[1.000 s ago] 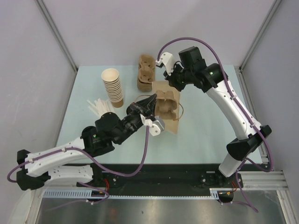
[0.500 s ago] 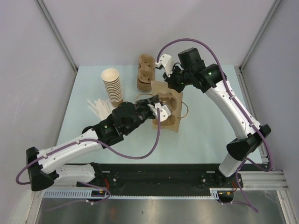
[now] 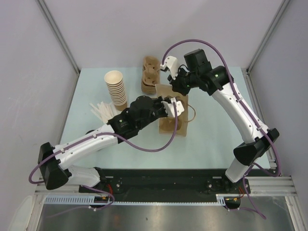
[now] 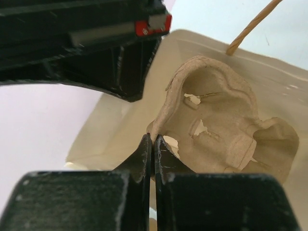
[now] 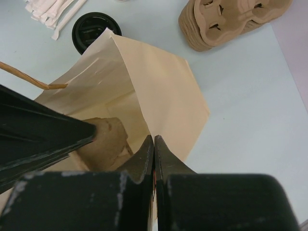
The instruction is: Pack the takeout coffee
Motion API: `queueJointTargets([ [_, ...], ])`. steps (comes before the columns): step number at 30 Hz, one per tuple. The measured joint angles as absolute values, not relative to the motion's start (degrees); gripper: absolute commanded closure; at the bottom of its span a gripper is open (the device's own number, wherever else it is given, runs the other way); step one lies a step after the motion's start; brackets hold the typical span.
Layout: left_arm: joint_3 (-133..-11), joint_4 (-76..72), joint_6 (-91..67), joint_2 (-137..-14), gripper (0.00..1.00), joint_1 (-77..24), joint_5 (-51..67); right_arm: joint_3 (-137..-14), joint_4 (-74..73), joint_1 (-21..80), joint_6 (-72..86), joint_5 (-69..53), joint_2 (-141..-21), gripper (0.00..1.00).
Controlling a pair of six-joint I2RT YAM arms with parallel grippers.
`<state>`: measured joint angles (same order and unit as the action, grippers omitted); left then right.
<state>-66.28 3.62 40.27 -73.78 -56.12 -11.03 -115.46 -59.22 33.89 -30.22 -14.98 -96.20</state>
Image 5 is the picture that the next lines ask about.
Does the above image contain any brown paper bag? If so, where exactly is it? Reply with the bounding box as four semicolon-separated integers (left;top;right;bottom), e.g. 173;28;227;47
0;26;211;231

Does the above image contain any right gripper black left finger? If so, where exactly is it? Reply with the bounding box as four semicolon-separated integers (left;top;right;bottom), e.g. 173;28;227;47
0;136;154;231

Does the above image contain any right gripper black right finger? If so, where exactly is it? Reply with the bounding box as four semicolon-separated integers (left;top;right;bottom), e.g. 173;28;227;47
154;135;300;231

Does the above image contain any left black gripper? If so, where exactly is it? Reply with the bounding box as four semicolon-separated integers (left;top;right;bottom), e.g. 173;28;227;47
0;86;96;193

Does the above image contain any pile of wrapped straws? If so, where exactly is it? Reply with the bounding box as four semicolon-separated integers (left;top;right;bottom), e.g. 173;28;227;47
25;0;87;40

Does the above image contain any cardboard cup carrier stack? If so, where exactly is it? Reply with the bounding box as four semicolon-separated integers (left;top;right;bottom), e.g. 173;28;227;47
178;0;292;52

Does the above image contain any single cardboard cup carrier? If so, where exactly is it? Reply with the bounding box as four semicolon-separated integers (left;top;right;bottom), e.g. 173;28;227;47
70;117;134;171

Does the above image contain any black cup lid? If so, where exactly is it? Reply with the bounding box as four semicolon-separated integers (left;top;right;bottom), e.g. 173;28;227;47
72;12;122;55

